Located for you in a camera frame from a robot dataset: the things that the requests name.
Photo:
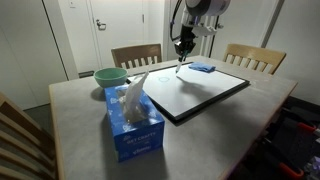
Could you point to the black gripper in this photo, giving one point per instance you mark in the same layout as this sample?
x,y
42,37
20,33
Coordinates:
x,y
186,40

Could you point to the green and white marker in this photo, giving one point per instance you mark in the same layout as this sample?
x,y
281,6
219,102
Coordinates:
x,y
178,67

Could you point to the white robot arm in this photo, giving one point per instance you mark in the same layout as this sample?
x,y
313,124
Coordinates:
x,y
206,6

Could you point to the black-framed whiteboard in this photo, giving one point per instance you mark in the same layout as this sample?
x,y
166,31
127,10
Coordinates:
x,y
200,91

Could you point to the mint-green bowl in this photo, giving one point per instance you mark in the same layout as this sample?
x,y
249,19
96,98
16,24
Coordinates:
x,y
110,80

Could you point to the blue cloth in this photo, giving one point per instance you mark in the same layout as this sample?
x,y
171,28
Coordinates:
x,y
201,67

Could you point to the brown wooden chair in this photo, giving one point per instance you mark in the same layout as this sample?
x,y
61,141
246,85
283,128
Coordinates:
x,y
133,51

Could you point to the white tissue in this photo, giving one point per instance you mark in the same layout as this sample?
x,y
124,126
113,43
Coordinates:
x,y
133,96

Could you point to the white door with round knob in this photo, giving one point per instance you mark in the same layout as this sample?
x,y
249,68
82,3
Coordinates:
x,y
246,30

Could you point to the light wooden chair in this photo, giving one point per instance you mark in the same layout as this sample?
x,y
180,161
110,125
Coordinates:
x,y
16,128
253,51

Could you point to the blue tissue box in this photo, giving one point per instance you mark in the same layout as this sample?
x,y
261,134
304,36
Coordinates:
x,y
140,136

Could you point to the white wall light switch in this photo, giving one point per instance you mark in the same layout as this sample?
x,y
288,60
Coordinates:
x,y
72,3

